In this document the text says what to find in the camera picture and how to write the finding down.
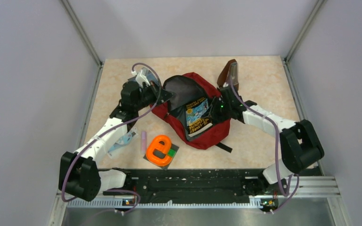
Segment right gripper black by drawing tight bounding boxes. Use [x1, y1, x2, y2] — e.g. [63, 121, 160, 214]
[202, 96, 232, 123]

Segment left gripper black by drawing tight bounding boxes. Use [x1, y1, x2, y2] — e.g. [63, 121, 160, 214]
[133, 80, 175, 111]

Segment red backpack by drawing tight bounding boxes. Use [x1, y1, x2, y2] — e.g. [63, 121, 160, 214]
[152, 73, 232, 153]

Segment colourful illustrated children's book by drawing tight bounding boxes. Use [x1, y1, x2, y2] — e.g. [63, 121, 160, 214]
[185, 97, 213, 137]

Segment dark blue paperback book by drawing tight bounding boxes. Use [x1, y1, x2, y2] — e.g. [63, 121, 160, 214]
[127, 69, 159, 85]

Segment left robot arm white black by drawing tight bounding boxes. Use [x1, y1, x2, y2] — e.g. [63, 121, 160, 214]
[58, 81, 175, 202]

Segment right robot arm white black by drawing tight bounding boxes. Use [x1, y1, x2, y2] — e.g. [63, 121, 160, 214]
[213, 86, 324, 194]

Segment light blue blister pack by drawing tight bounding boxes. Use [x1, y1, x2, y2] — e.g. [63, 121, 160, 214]
[107, 128, 138, 156]

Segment brown wooden metronome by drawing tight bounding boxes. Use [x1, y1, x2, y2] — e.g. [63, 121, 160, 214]
[217, 59, 239, 91]

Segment pink eraser stick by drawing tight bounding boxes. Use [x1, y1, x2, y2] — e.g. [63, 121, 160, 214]
[140, 131, 147, 154]

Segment orange plastic letter toy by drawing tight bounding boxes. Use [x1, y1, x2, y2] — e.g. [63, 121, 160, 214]
[145, 135, 172, 166]

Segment green toy block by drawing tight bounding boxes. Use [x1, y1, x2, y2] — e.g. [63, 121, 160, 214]
[167, 149, 177, 158]

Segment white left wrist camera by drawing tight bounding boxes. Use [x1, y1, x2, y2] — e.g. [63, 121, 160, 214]
[132, 67, 150, 88]

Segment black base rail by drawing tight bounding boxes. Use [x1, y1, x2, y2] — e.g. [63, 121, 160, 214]
[103, 169, 282, 204]

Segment aluminium frame post left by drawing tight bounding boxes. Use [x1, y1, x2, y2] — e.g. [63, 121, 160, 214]
[59, 0, 103, 68]

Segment aluminium frame post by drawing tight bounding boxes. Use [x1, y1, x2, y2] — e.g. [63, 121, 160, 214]
[284, 0, 328, 65]
[59, 0, 103, 68]

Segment aluminium frame post right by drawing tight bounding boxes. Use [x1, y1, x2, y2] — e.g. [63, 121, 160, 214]
[284, 0, 328, 65]

